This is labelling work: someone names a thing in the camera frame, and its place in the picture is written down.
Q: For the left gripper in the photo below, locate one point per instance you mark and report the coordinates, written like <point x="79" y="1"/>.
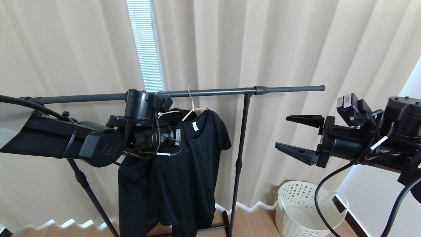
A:
<point x="154" y="137"/>

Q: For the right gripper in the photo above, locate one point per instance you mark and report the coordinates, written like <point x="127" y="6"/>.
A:
<point x="348" y="144"/>

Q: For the pink clothes hanger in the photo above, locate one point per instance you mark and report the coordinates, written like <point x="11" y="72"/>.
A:
<point x="191" y="95"/>
<point x="167" y="113"/>

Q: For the black garment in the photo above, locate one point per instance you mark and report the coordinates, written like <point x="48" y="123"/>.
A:
<point x="190" y="171"/>

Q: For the black shorts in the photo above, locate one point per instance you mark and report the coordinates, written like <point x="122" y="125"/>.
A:
<point x="135" y="197"/>

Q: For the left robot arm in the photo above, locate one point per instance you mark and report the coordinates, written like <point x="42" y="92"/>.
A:
<point x="49" y="138"/>

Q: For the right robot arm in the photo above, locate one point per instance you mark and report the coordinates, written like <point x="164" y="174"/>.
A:
<point x="404" y="115"/>

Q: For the black clothes rack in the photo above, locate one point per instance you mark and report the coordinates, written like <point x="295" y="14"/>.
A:
<point x="213" y="91"/>

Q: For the white laundry basket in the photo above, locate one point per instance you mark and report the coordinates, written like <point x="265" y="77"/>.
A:
<point x="296" y="214"/>

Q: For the window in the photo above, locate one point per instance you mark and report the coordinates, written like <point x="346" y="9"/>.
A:
<point x="144" y="42"/>

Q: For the beige curtain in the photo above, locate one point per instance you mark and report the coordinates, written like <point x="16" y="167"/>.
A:
<point x="263" y="39"/>
<point x="65" y="42"/>

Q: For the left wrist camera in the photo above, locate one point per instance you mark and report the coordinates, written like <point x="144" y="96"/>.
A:
<point x="167" y="102"/>

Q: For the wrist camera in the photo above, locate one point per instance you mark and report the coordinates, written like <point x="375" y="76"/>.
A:
<point x="353" y="108"/>
<point x="167" y="102"/>

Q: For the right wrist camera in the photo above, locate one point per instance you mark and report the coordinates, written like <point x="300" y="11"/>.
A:
<point x="353" y="108"/>

